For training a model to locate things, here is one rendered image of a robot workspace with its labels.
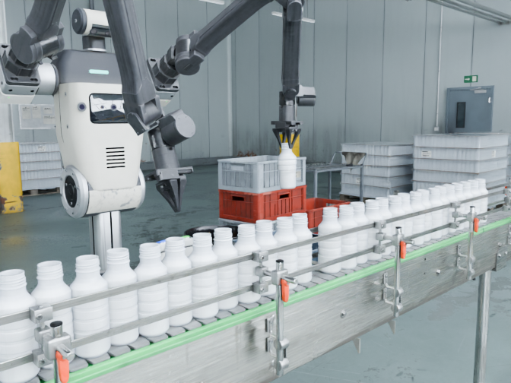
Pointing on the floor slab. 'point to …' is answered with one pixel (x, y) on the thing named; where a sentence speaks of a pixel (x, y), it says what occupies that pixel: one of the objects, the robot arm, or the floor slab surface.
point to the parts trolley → (331, 174)
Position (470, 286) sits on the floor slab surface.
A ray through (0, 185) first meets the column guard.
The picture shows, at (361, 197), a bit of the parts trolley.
